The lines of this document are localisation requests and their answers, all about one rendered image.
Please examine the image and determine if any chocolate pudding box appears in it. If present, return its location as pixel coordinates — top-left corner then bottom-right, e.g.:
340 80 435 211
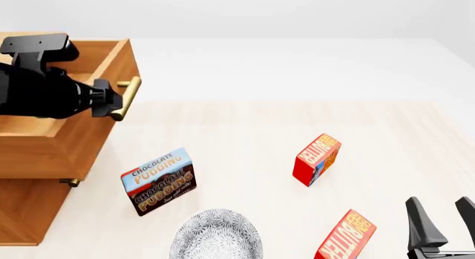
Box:
119 147 198 217

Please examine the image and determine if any red butter box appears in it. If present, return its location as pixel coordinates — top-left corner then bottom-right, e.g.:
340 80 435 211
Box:
312 209 378 259
292 132 343 188

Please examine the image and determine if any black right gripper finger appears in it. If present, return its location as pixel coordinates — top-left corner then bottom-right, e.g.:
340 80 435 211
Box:
404 196 449 252
454 196 475 243

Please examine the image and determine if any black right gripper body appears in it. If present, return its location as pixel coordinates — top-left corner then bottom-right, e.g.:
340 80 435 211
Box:
405 243 475 259

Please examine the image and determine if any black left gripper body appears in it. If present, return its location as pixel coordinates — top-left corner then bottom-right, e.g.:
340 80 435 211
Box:
91 79 114 119

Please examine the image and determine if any flat black plate on stalk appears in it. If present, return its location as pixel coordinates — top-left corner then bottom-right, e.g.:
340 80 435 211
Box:
0 32 80 75

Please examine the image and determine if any long brass drawer handle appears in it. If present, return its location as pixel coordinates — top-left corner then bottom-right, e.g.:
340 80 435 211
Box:
111 76 143 122

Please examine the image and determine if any wooden cabinet drawer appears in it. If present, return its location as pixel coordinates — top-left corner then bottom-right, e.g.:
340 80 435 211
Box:
0 37 143 185

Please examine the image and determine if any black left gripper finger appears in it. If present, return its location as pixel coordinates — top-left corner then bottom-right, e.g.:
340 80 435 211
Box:
108 89 124 121

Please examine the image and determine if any wooden cabinet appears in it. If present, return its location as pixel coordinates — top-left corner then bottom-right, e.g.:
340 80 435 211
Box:
0 32 73 246

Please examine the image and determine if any grey patterned bowl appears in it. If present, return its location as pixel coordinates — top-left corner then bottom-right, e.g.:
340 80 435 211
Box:
168 208 265 259

